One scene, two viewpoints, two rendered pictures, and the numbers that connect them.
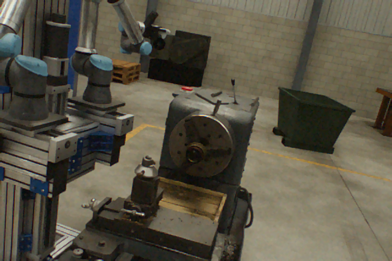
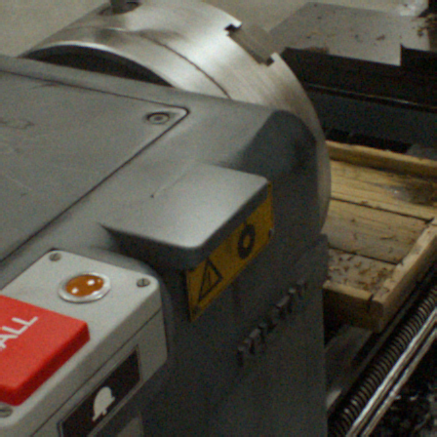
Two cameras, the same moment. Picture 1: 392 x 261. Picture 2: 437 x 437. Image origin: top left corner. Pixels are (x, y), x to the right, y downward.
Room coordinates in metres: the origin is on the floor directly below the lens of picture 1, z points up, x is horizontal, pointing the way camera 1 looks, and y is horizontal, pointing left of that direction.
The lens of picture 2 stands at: (2.61, 0.38, 1.61)
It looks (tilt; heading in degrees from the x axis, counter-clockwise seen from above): 32 degrees down; 203
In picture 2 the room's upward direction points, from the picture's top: 5 degrees counter-clockwise
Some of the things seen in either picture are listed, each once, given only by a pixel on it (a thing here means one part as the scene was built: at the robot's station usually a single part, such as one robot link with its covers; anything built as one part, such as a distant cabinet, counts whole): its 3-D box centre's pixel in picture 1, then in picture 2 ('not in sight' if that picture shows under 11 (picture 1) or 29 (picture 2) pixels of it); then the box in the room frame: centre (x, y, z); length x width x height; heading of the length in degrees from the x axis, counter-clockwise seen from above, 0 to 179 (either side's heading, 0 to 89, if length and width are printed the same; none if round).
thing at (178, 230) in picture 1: (155, 222); (420, 56); (1.15, 0.08, 0.95); 0.43 x 0.17 x 0.05; 80
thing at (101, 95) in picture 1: (98, 90); not in sight; (1.90, 0.55, 1.21); 0.15 x 0.15 x 0.10
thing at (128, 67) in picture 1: (119, 70); not in sight; (9.60, 2.28, 0.22); 1.25 x 0.86 x 0.44; 175
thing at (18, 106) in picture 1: (29, 103); not in sight; (1.42, 0.68, 1.21); 0.15 x 0.15 x 0.10
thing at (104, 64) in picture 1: (99, 68); not in sight; (1.90, 0.55, 1.33); 0.13 x 0.12 x 0.14; 53
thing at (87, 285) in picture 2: not in sight; (85, 289); (2.16, 0.11, 1.26); 0.02 x 0.02 x 0.01
